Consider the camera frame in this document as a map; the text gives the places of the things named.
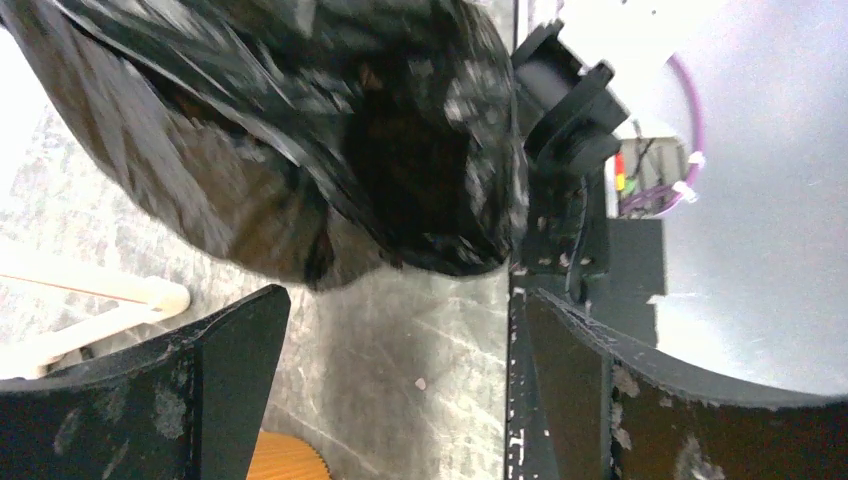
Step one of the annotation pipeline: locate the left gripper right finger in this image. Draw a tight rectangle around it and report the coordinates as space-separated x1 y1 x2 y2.
524 288 847 479

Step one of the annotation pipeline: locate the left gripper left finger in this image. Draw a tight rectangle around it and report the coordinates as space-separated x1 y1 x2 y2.
1 285 291 479

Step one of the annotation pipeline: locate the yellow plastic trash bin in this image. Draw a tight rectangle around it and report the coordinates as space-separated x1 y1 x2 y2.
246 431 331 480

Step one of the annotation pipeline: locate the black trash bag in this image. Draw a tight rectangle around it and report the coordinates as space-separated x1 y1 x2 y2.
1 1 528 289

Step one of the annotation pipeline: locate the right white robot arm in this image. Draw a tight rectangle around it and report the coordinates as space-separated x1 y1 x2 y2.
511 20 628 177

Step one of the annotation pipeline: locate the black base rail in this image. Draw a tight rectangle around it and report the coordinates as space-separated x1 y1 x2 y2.
504 172 667 480

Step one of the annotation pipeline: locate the white PVC pipe frame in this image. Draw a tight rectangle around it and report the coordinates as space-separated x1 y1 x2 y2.
0 254 192 380

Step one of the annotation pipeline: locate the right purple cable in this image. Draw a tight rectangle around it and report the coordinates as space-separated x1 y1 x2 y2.
619 52 707 220

